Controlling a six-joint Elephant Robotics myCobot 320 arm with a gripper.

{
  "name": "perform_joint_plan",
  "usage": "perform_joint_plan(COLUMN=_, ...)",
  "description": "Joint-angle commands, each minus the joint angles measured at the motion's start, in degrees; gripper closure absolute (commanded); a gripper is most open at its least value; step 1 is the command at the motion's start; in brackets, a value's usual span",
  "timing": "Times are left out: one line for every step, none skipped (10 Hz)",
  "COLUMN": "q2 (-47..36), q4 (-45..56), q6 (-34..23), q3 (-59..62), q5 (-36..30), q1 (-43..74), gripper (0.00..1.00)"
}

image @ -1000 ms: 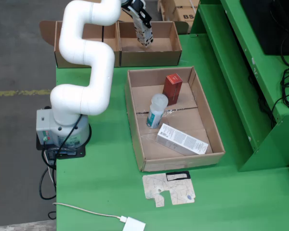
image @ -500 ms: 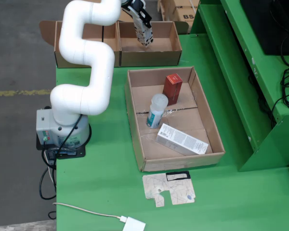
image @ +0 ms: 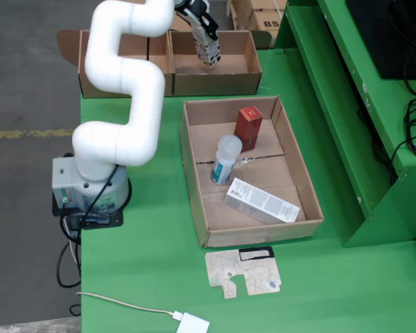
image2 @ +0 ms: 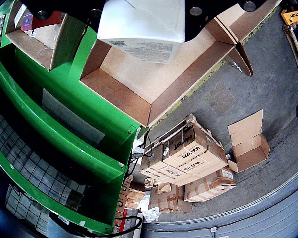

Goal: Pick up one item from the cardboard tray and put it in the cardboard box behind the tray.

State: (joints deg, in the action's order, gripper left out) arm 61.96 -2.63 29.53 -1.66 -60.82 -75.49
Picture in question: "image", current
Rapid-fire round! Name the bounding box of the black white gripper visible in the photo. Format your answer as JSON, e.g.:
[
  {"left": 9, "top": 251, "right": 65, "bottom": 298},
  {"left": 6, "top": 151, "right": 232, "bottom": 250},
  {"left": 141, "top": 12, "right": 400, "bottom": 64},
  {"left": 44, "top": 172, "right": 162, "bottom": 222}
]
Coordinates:
[{"left": 173, "top": 0, "right": 219, "bottom": 41}]

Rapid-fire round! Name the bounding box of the white carton with black spots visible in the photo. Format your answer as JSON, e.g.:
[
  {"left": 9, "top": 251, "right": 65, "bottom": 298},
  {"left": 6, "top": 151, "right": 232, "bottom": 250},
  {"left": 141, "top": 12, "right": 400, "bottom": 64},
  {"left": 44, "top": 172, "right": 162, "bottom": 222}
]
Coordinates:
[{"left": 191, "top": 13, "right": 222, "bottom": 69}]

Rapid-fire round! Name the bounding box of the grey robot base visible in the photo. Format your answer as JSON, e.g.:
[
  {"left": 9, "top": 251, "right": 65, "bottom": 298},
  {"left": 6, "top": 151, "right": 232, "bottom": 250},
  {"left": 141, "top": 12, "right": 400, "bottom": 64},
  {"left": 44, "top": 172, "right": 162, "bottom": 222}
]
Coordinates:
[{"left": 51, "top": 156, "right": 131, "bottom": 213}]

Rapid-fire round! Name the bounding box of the divided cardboard box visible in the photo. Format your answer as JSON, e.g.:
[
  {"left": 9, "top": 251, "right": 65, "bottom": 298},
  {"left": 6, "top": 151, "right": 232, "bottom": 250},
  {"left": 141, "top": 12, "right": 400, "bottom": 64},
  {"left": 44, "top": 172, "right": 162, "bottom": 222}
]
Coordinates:
[{"left": 56, "top": 29, "right": 273, "bottom": 99}]

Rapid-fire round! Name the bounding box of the red product box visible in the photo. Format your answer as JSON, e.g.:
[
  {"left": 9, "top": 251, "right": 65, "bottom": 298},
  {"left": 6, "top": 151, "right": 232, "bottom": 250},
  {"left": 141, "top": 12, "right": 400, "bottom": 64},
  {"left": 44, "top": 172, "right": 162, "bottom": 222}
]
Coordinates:
[{"left": 234, "top": 105, "right": 264, "bottom": 153}]

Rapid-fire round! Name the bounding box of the long white printed box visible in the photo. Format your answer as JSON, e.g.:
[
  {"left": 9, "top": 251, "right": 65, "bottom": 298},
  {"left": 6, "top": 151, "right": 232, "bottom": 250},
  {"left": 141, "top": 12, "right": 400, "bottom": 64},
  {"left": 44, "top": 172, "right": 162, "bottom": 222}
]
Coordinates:
[{"left": 223, "top": 177, "right": 302, "bottom": 225}]

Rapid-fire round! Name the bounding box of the shallow cardboard tray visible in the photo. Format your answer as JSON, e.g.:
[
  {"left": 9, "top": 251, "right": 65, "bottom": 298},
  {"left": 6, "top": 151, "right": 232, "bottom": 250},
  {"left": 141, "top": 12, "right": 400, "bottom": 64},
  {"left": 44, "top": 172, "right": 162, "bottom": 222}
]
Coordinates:
[{"left": 179, "top": 95, "right": 325, "bottom": 248}]

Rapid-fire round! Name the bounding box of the flat beige cardboard cutout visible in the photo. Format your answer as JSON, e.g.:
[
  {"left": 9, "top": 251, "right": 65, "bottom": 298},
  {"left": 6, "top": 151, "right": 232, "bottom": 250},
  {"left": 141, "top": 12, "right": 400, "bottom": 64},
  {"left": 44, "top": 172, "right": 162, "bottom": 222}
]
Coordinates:
[{"left": 204, "top": 246, "right": 283, "bottom": 299}]

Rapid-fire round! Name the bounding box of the plain brown shipping carton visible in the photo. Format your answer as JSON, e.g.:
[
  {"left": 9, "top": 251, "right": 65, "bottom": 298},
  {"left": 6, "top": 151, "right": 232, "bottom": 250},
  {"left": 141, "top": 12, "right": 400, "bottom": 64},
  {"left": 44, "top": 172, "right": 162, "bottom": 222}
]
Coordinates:
[{"left": 227, "top": 0, "right": 254, "bottom": 31}]

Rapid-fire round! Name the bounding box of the printed brown shipping carton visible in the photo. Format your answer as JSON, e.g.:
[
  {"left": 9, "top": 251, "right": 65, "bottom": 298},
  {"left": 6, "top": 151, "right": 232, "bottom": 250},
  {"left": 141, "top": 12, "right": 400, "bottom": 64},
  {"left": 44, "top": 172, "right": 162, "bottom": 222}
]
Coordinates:
[{"left": 248, "top": 0, "right": 288, "bottom": 40}]

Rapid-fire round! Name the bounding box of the white bottle with teal label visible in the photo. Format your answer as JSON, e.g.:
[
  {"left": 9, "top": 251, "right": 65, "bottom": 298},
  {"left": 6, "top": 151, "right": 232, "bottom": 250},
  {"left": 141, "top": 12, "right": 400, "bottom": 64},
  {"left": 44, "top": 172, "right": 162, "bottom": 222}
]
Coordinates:
[{"left": 210, "top": 134, "right": 243, "bottom": 186}]

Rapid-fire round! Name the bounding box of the green metal chute bin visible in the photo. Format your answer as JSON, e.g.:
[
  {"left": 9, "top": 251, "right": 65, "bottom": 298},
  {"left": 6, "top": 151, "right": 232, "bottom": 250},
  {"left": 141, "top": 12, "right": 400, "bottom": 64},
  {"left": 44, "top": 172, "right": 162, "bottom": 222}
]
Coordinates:
[{"left": 273, "top": 0, "right": 416, "bottom": 248}]

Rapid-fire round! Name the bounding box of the white power adapter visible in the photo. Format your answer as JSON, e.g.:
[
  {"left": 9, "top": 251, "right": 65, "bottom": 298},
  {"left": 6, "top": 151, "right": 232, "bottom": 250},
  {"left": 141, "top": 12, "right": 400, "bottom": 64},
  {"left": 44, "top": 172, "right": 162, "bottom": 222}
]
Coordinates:
[{"left": 175, "top": 311, "right": 211, "bottom": 333}]

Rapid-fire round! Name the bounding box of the black cable bundle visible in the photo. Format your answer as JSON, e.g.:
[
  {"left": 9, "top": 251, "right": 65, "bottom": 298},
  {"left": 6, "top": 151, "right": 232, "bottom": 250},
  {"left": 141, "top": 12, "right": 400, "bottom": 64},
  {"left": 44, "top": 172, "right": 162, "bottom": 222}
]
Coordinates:
[{"left": 388, "top": 0, "right": 416, "bottom": 178}]

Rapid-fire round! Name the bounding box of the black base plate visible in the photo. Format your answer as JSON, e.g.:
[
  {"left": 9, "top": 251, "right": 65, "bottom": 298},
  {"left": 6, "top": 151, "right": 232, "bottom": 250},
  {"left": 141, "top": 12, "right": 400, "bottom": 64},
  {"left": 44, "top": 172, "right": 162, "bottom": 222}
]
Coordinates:
[{"left": 51, "top": 192, "right": 124, "bottom": 230}]

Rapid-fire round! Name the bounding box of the black power cable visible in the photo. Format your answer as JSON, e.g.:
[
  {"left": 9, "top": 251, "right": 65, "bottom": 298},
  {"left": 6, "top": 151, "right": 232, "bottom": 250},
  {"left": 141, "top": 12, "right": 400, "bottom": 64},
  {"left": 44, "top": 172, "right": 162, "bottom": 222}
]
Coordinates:
[{"left": 56, "top": 211, "right": 83, "bottom": 317}]

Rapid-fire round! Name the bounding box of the white cable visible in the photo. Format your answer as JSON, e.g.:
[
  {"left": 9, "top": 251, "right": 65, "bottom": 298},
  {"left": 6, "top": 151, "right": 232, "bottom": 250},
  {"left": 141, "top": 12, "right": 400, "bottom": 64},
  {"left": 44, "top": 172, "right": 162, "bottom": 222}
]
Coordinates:
[{"left": 76, "top": 291, "right": 184, "bottom": 322}]

